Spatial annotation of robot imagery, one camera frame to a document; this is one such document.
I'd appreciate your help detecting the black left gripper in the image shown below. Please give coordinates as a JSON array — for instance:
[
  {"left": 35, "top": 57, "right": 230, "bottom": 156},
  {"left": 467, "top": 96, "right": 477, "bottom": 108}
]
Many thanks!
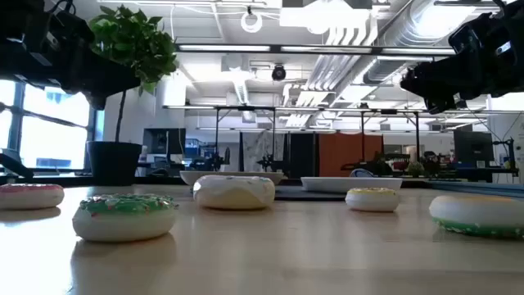
[{"left": 0, "top": 0, "right": 142, "bottom": 111}]

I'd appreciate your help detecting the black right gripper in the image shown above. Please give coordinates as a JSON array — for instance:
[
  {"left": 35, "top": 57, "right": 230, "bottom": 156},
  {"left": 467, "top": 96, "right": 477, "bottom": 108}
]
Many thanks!
[{"left": 400, "top": 0, "right": 524, "bottom": 115}]

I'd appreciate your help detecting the small yellow sprinkled donut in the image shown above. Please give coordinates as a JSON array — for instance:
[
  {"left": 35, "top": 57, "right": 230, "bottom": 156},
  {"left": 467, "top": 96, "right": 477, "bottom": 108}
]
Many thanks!
[{"left": 345, "top": 187, "right": 400, "bottom": 213}]

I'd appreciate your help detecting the large green yellow striped donut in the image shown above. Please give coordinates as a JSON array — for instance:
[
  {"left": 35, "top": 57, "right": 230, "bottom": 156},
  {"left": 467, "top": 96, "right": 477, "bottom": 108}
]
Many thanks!
[{"left": 428, "top": 194, "right": 524, "bottom": 240}]

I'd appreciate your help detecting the small pink sprinkled donut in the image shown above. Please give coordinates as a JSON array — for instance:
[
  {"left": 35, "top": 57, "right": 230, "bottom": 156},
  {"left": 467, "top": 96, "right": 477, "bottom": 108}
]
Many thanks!
[{"left": 0, "top": 183, "right": 66, "bottom": 211}]

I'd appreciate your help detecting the small green sprinkled donut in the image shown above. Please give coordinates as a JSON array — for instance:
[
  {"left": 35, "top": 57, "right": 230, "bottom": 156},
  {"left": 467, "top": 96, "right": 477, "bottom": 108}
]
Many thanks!
[{"left": 72, "top": 193, "right": 179, "bottom": 243}]

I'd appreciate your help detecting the large white frosted donut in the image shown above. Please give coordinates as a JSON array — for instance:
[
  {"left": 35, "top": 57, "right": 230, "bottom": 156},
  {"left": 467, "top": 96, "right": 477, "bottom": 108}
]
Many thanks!
[{"left": 192, "top": 175, "right": 276, "bottom": 211}]

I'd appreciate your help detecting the green leafy plant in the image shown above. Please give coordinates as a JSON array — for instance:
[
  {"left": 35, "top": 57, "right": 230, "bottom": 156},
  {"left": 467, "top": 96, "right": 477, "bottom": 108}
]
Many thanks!
[{"left": 88, "top": 4, "right": 180, "bottom": 143}]

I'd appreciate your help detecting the black computer monitor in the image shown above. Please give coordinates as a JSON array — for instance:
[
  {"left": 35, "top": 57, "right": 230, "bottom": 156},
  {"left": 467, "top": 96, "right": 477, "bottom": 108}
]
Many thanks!
[
  {"left": 453, "top": 130, "right": 495, "bottom": 168},
  {"left": 142, "top": 128, "right": 187, "bottom": 157}
]

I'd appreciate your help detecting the large window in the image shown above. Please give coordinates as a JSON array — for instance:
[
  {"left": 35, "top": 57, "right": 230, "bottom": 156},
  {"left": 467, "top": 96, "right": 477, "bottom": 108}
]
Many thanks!
[{"left": 0, "top": 79, "right": 103, "bottom": 171}]

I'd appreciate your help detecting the black plant pot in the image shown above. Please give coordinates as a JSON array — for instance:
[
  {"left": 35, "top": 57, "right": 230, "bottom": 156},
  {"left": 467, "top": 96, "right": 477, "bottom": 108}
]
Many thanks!
[{"left": 85, "top": 141, "right": 143, "bottom": 188}]

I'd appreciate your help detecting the orange partition panel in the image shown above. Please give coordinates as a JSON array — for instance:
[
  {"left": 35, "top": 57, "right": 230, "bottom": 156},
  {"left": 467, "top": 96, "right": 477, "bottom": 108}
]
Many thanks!
[{"left": 318, "top": 133, "right": 385, "bottom": 178}]

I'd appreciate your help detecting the long ceiling light bar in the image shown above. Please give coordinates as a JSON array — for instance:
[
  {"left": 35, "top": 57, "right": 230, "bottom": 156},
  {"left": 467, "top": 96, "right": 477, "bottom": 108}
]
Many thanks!
[{"left": 175, "top": 43, "right": 458, "bottom": 57}]

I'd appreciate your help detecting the white round plate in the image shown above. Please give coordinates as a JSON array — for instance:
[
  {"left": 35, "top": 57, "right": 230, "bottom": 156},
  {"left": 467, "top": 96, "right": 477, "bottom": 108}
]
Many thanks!
[{"left": 300, "top": 176, "right": 404, "bottom": 194}]

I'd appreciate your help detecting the tan round plate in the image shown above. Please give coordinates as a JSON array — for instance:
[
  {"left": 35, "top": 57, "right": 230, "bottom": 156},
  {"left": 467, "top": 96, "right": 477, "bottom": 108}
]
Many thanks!
[{"left": 178, "top": 170, "right": 285, "bottom": 187}]

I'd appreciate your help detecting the silver ventilation duct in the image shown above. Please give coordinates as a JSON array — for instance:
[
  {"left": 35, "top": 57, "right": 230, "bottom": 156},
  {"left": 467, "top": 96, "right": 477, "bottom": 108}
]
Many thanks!
[{"left": 359, "top": 0, "right": 455, "bottom": 87}]

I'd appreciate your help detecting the black metal frame rig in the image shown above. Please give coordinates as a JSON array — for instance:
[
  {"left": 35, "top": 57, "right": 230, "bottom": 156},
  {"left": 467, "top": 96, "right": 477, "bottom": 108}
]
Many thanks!
[{"left": 163, "top": 105, "right": 422, "bottom": 173}]

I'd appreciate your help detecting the white ring ceiling fixture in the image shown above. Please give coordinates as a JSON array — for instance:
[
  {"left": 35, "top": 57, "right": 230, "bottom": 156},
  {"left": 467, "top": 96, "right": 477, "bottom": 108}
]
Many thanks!
[{"left": 240, "top": 11, "right": 264, "bottom": 34}]

